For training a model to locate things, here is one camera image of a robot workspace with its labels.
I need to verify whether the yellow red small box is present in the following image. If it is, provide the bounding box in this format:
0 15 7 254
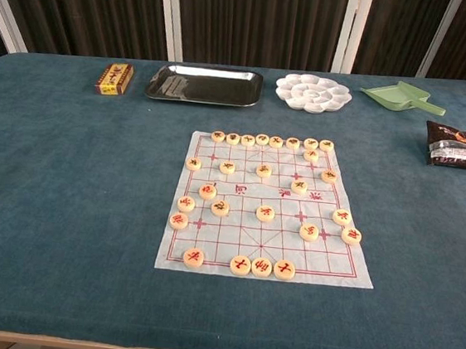
94 60 136 99

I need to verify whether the translucent paper xiangqi board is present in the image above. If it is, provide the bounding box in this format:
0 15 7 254
153 127 389 293

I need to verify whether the stainless steel tray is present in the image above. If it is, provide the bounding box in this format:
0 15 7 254
143 60 265 112

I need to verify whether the white flower-shaped paint palette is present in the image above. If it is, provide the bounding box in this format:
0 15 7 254
272 70 356 119

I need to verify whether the dark brown pleated curtain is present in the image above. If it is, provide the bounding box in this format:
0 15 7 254
0 0 466 114

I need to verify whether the blue felt tablecloth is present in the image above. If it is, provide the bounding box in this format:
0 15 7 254
0 31 466 349

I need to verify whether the green plastic dustpan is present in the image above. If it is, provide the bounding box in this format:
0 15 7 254
357 76 449 118

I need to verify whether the brown snack packet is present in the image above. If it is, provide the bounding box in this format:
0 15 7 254
420 120 466 170

